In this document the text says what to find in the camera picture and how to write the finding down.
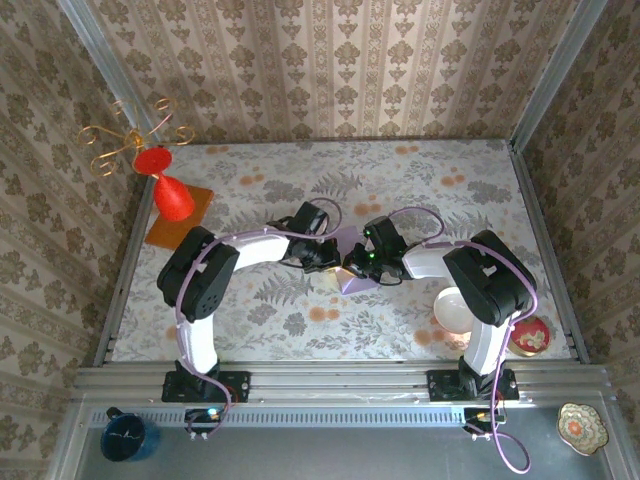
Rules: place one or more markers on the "lavender square paper sheet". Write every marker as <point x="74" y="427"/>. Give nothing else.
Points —
<point x="357" y="285"/>

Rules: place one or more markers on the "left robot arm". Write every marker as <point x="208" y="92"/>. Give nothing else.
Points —
<point x="255" y="250"/>

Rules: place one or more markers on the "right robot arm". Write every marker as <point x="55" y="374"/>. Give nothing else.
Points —
<point x="425" y="260"/>

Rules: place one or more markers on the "white bowl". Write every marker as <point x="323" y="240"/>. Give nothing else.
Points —
<point x="450" y="310"/>

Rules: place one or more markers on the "red goblet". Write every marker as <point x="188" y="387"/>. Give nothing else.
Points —
<point x="172" y="200"/>

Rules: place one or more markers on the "red round tin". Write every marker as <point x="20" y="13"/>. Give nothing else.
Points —
<point x="532" y="340"/>

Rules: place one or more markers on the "small black controller box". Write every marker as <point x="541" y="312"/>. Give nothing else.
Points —
<point x="480" y="422"/>
<point x="202" y="422"/>

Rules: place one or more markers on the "floral scalloped dish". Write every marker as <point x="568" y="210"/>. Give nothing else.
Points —
<point x="582" y="429"/>

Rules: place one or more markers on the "dark blue mug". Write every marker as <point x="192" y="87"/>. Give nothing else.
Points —
<point x="125" y="440"/>

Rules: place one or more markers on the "aluminium frame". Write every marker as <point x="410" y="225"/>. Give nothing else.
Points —
<point x="350" y="382"/>

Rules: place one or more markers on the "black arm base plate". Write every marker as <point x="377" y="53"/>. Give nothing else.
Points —
<point x="442" y="385"/>
<point x="235" y="385"/>

